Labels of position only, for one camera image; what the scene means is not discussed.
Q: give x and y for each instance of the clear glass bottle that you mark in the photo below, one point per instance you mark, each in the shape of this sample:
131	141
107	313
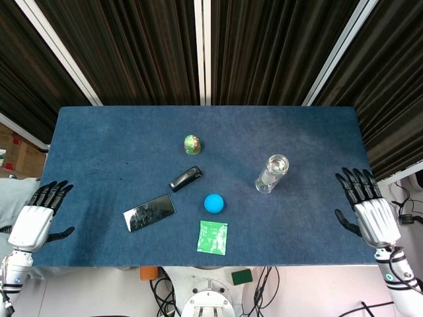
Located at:
267	185

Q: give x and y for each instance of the white frame rail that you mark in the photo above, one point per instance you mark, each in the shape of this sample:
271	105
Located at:
401	173
23	130

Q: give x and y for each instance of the grey fabric bundle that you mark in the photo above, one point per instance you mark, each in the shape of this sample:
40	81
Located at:
13	201

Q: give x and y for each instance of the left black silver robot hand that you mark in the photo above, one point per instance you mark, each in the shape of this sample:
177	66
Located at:
31	224

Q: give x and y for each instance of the black stapler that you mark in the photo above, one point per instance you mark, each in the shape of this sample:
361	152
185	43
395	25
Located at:
185	179

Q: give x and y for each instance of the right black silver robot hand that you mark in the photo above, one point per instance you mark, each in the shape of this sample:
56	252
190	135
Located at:
376	221

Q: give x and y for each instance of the dark pleated curtain panel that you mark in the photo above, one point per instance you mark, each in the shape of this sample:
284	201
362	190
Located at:
132	49
264	49
393	82
23	76

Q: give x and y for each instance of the dark green pad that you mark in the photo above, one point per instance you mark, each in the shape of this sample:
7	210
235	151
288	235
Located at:
242	276

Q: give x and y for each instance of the brown cardboard boxes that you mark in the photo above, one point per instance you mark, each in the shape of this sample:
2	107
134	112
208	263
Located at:
20	155

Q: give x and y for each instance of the black smartphone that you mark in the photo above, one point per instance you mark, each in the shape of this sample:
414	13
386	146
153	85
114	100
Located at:
148	213

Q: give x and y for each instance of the green foil sachet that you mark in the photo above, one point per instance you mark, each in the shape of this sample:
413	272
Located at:
212	237

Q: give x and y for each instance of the white green paper leaflet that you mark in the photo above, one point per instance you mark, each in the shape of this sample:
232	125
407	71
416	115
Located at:
263	182

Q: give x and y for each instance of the blue ball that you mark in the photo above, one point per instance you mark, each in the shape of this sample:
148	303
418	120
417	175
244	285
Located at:
214	202

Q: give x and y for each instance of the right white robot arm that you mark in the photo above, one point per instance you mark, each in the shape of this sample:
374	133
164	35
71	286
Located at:
400	287

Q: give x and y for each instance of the blue table cloth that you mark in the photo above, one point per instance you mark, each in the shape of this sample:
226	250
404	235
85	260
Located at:
297	224

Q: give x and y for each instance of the white frame post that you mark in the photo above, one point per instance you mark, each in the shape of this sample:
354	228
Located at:
340	49
202	49
59	49

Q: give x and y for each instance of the orange box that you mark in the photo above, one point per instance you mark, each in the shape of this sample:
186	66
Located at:
148	273

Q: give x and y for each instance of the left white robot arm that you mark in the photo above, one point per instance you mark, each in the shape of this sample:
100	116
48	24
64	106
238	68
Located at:
15	274

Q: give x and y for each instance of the green gold dome toy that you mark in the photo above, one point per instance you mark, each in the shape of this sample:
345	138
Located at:
193	144

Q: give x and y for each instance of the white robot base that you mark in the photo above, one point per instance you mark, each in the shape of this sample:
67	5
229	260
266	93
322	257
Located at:
211	294

